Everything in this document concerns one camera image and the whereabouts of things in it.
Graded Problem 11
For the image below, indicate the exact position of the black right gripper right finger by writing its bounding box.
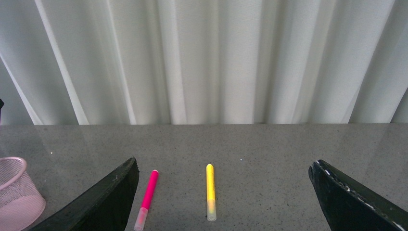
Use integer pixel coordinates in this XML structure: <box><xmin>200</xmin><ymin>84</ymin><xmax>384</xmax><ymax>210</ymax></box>
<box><xmin>308</xmin><ymin>160</ymin><xmax>408</xmax><ymax>231</ymax></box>

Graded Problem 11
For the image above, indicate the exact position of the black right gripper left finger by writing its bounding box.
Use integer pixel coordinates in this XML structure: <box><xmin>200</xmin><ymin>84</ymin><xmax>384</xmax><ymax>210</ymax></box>
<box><xmin>32</xmin><ymin>157</ymin><xmax>139</xmax><ymax>231</ymax></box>

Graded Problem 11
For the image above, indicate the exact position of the pink marker pen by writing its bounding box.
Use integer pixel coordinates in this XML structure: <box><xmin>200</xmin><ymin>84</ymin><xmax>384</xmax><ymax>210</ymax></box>
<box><xmin>133</xmin><ymin>169</ymin><xmax>159</xmax><ymax>231</ymax></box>

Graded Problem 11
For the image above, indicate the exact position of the pink mesh pen cup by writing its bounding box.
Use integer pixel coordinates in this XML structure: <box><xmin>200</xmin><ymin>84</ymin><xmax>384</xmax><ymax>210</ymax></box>
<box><xmin>0</xmin><ymin>157</ymin><xmax>46</xmax><ymax>231</ymax></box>

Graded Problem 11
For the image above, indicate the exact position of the yellow marker pen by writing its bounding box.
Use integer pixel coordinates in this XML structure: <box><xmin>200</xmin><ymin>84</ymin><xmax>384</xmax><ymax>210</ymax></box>
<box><xmin>206</xmin><ymin>164</ymin><xmax>217</xmax><ymax>221</ymax></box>

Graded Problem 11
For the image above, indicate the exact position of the white pleated curtain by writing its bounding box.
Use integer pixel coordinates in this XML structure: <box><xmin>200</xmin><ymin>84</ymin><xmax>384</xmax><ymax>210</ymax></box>
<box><xmin>0</xmin><ymin>0</ymin><xmax>408</xmax><ymax>125</ymax></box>

